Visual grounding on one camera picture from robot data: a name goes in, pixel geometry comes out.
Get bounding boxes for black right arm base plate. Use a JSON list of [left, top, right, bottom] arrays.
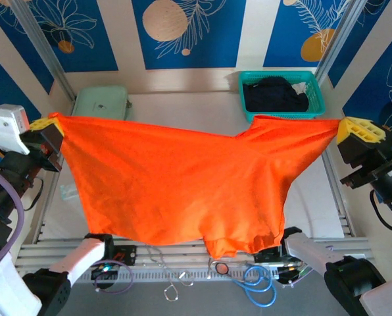
[[253, 247, 282, 264]]

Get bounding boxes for thin silver wire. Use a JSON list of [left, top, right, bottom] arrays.
[[145, 245, 195, 302]]

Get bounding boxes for teal plastic basket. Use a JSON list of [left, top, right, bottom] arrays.
[[237, 70, 327, 123]]

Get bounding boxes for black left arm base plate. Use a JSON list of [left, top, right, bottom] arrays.
[[112, 245, 137, 266]]

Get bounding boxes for blue coiled cable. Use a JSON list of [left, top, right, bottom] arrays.
[[241, 265, 278, 309]]

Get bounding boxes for mint green storage case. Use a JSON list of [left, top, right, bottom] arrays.
[[71, 85, 133, 121]]

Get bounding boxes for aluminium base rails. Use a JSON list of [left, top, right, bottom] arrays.
[[13, 235, 374, 274]]

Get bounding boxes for dark navy t-shirt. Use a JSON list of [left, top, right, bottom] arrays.
[[242, 76, 310, 113]]

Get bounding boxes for orange t-shirt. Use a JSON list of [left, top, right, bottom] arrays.
[[47, 112, 343, 259]]

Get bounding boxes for aluminium frame post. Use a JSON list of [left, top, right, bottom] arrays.
[[315, 0, 372, 84], [8, 0, 77, 101]]

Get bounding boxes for small clear plastic bag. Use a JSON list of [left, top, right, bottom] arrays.
[[59, 184, 82, 201]]

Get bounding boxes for grey slotted cable duct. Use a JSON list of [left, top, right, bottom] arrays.
[[69, 269, 282, 284]]

